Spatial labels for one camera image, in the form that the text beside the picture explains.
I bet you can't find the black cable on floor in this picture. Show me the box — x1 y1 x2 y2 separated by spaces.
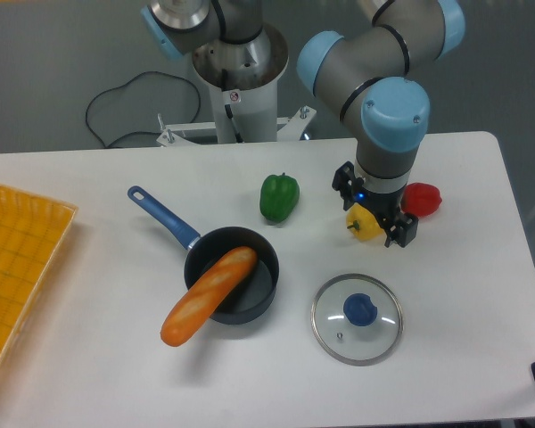
85 70 202 149

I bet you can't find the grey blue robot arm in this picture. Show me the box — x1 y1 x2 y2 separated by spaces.
141 1 465 246

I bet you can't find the yellow toy bell pepper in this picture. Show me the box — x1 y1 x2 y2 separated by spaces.
346 204 383 242

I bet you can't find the dark saucepan blue handle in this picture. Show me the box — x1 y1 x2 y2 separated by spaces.
128 185 279 325

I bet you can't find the toy baguette bread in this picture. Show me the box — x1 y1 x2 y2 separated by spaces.
160 246 258 347

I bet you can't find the red toy bell pepper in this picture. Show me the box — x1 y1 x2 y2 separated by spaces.
401 183 442 218

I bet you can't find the glass pot lid blue knob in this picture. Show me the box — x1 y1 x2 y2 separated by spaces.
310 273 405 367

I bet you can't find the yellow plastic basket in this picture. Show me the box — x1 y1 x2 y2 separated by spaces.
0 184 78 366

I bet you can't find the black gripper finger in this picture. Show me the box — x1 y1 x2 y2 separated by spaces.
332 161 361 210
383 212 418 248

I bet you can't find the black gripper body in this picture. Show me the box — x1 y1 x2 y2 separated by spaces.
348 178 406 228

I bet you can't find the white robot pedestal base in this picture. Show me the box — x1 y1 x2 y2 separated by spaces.
155 24 318 147

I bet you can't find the green toy bell pepper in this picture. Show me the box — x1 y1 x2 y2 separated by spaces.
259 173 300 223

